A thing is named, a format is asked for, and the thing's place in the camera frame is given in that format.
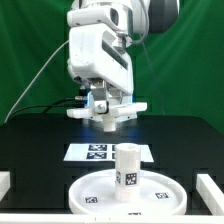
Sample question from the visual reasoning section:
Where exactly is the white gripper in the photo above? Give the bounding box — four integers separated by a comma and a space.
69, 25, 133, 114

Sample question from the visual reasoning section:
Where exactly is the white round table top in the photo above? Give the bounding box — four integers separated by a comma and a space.
69, 169, 187, 216

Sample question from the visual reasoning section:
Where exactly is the white table base plate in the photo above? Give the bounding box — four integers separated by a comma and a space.
67, 102, 147, 132

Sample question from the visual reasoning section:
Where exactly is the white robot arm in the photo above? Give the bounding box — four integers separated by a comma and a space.
67, 0, 179, 118

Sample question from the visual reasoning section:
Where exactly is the white marker sheet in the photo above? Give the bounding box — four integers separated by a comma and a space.
64, 143, 154, 162

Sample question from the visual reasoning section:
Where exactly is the green backdrop curtain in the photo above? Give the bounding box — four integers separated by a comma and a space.
0, 0, 224, 129

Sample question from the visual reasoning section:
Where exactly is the white left fence block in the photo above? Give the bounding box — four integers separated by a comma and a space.
0, 171, 10, 201

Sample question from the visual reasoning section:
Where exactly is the white fence block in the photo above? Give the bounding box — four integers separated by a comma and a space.
196, 174, 224, 216
0, 171, 10, 201

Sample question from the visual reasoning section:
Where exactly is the white right fence block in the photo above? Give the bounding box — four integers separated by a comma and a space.
196, 174, 224, 216

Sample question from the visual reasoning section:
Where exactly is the black camera stand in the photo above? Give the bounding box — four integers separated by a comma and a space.
78, 86, 87, 114

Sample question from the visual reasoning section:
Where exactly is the black cable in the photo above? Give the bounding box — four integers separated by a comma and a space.
6, 97, 88, 123

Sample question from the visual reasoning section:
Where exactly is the white cable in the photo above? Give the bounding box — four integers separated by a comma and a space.
3, 39, 71, 124

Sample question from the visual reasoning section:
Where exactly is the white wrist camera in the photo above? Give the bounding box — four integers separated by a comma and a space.
67, 5, 128, 31

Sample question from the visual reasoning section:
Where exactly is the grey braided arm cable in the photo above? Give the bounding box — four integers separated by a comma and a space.
129, 0, 151, 46

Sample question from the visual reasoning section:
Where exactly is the white front rail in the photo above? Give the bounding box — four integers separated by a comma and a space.
0, 213, 224, 224

